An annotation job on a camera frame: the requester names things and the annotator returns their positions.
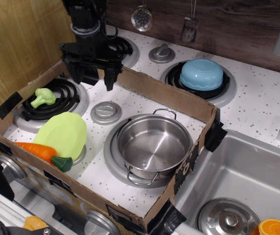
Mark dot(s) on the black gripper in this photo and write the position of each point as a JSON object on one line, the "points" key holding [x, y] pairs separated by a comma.
{"points": [[91, 46]]}

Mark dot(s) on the orange toy carrot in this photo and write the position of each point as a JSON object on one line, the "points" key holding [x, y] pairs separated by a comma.
{"points": [[48, 154]]}

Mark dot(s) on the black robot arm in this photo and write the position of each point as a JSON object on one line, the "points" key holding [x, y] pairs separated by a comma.
{"points": [[86, 10]]}

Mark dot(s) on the light green plastic plate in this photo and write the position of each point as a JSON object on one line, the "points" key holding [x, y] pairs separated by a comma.
{"points": [[66, 133]]}

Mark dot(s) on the grey knob under plate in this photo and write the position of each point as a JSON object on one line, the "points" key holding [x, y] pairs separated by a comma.
{"points": [[81, 156]]}

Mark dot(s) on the back left black burner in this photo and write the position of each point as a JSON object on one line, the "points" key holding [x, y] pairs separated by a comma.
{"points": [[121, 46]]}

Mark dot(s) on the black burner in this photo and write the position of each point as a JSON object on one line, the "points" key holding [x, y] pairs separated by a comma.
{"points": [[121, 46], [172, 77], [67, 97]]}

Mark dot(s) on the front left black burner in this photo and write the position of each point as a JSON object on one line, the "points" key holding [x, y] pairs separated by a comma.
{"points": [[67, 97]]}

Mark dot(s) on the grey centre stove knob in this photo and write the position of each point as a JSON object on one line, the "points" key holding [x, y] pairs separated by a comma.
{"points": [[106, 113]]}

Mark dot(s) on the grey stove knob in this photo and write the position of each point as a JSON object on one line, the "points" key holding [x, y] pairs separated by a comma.
{"points": [[106, 113], [162, 54]]}

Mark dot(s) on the green toy broccoli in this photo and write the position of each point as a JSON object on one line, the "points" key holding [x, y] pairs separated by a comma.
{"points": [[43, 96]]}

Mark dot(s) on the grey back stove knob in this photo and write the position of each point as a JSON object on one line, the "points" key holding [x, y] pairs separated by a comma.
{"points": [[162, 54]]}

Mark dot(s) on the hanging round metal strainer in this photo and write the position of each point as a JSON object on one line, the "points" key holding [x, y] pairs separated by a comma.
{"points": [[142, 18]]}

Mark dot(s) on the back right black burner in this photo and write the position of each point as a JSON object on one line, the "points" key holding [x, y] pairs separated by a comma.
{"points": [[172, 77]]}

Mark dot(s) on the stainless steel pot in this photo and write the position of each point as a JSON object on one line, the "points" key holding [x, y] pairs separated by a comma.
{"points": [[152, 146]]}

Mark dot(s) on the hanging metal grater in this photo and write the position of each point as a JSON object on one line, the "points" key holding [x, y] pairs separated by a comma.
{"points": [[190, 27]]}

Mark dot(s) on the light blue plastic bowl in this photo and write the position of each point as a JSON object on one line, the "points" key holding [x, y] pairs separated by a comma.
{"points": [[201, 75]]}

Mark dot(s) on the brown cardboard fence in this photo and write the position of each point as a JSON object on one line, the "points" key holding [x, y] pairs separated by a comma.
{"points": [[133, 209]]}

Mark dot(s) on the grey front panel knob left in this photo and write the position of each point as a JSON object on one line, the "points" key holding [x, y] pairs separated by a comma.
{"points": [[11, 170]]}

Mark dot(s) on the grey panel knob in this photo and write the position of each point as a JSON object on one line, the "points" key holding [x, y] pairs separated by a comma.
{"points": [[98, 224], [11, 170]]}

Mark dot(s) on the grey front panel knob right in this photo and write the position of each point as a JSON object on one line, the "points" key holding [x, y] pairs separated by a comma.
{"points": [[98, 224]]}

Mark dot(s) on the yellow sponge piece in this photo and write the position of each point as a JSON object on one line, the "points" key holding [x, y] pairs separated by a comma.
{"points": [[33, 223]]}

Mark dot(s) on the silver pot lid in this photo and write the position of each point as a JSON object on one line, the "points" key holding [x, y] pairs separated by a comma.
{"points": [[226, 216]]}

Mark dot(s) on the grey sink basin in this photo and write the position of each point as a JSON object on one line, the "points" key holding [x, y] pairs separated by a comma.
{"points": [[240, 168]]}

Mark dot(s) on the orange slice toy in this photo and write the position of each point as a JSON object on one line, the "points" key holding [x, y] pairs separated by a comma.
{"points": [[267, 227]]}

